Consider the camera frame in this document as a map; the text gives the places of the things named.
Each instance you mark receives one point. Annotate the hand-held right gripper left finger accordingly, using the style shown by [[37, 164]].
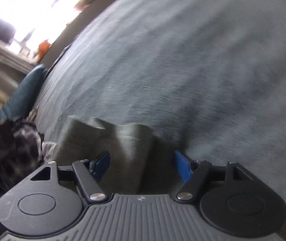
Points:
[[102, 164]]

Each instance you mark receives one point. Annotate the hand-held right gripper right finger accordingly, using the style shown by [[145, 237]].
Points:
[[184, 167]]

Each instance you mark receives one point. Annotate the grey sweatpants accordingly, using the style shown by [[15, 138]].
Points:
[[87, 140]]

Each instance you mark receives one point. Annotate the small white cloth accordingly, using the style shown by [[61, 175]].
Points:
[[49, 150]]

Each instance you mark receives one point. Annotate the dark plaid garment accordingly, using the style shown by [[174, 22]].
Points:
[[10, 145]]

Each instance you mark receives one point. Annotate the grey bed blanket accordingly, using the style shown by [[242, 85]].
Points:
[[183, 67]]

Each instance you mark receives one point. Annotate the orange bag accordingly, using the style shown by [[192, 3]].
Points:
[[43, 49]]

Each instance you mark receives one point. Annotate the pink pot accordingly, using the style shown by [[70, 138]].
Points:
[[81, 5]]

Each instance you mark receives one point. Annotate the window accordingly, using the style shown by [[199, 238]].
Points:
[[32, 5]]

